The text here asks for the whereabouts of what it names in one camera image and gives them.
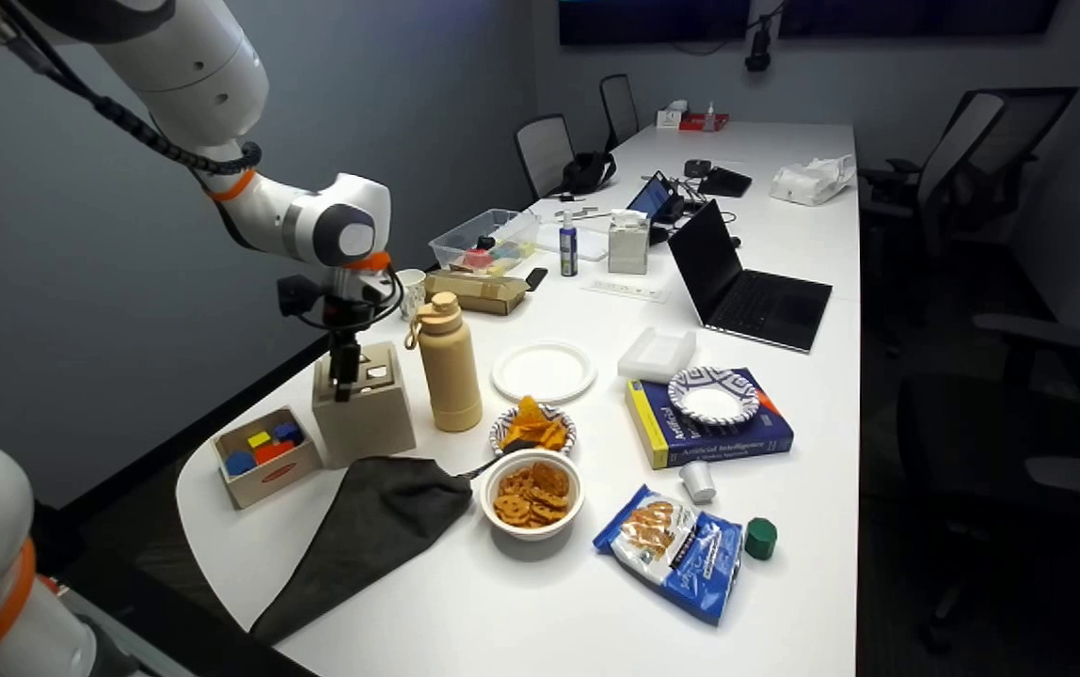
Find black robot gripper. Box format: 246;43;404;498
275;267;404;383

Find wooden shape sorter box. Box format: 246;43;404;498
314;341;413;465

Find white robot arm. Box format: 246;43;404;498
0;0;399;677

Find white box with red item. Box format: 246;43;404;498
656;99;730;130

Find beige water bottle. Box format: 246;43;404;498
404;293;480;431

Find wooden tray with blocks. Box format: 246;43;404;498
214;408;321;507

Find clear plastic container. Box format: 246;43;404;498
429;206;539;273

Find dark grey cloth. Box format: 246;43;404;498
253;453;470;644

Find bowl of orange chips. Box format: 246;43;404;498
489;398;574;450

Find white paper plate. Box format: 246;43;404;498
489;341;594;407

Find white bowl of crackers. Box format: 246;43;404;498
480;446;582;542

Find grey office chair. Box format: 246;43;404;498
517;112;571;194

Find black bag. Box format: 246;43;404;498
561;151;618;194

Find white plastic lid container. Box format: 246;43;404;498
618;328;696;381

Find blue and yellow book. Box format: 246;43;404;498
626;367;793;468

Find black office chair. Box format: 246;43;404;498
597;70;641;141

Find blue patterned small bowl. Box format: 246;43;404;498
669;367;759;423

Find small white cup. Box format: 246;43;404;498
680;461;715;502

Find black laptop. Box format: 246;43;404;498
669;204;832;351

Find blue snack bag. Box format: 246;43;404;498
594;483;745;624

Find green bottle cap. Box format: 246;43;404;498
745;514;779;559

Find white crumpled cloth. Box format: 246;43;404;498
773;152;854;206

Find black chair right side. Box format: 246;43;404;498
863;86;1075;254

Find black chair near right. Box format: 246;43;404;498
894;312;1080;650

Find wall monitor screen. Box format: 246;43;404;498
558;0;1061;43

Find hanging camera mount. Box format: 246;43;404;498
745;2;781;75

